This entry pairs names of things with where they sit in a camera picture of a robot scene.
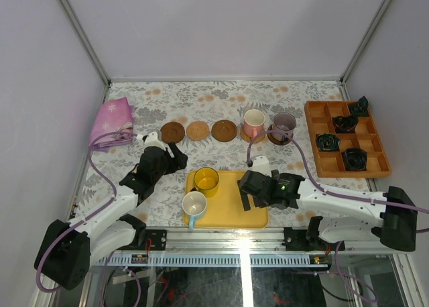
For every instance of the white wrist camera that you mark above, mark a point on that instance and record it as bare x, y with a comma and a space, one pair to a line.
150, 140
259, 164

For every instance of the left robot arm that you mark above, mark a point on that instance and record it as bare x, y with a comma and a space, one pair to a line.
69, 249

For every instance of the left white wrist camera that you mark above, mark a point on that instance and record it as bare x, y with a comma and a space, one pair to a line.
150, 140

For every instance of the white mug pink handle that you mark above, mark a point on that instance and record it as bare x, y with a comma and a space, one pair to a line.
253, 124

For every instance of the white mug blue handle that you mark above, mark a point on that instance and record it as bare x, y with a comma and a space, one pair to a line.
194, 206

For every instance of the dark wooden coaster far left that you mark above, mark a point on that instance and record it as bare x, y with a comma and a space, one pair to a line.
172, 132

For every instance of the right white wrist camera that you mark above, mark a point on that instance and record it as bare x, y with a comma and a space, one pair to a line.
259, 164

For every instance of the light woven coaster left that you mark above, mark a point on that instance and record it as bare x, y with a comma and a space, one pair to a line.
197, 130

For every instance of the purple glass cup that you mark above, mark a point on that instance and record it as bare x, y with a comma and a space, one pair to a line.
283, 123

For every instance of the yellow glass cup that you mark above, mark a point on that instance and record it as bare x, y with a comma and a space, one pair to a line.
206, 181

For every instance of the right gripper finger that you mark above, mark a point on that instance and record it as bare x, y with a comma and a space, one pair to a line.
244, 200
259, 203

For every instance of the orange compartment organizer box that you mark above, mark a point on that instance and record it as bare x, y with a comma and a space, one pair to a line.
329, 164

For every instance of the black rolled item bottom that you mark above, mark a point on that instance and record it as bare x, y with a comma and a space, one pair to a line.
354, 159

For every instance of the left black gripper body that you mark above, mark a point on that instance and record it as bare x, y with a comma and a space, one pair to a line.
175, 156

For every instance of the dark wooden coaster far right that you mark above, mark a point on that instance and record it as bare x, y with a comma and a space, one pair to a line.
276, 141

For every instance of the black rolled item top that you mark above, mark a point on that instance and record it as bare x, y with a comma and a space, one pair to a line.
360, 107

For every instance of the light woven coaster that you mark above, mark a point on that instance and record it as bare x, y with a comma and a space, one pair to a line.
197, 130
248, 139

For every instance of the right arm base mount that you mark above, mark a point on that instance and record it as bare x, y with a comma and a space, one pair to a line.
309, 239

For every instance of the light woven coaster right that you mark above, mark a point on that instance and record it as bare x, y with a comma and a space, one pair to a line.
248, 139

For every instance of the floral table cloth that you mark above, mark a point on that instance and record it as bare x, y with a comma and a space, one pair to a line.
157, 103

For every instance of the purple folded cloth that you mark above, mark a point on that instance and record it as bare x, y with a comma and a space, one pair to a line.
113, 117

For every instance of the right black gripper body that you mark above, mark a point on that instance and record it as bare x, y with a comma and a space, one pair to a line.
275, 174

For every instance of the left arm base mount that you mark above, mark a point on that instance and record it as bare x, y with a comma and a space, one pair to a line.
147, 239

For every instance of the dark wooden coaster middle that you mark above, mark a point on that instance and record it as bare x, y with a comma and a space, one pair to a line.
224, 130

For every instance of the black rolled item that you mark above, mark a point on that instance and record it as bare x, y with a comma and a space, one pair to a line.
345, 124
360, 107
327, 142
354, 159

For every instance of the aluminium front rail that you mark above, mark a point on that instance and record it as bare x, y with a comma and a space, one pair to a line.
223, 241

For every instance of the dark wooden coaster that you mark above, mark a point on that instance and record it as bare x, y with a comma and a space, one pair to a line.
172, 132
224, 130
276, 141

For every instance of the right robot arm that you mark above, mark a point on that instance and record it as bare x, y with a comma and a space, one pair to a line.
388, 216

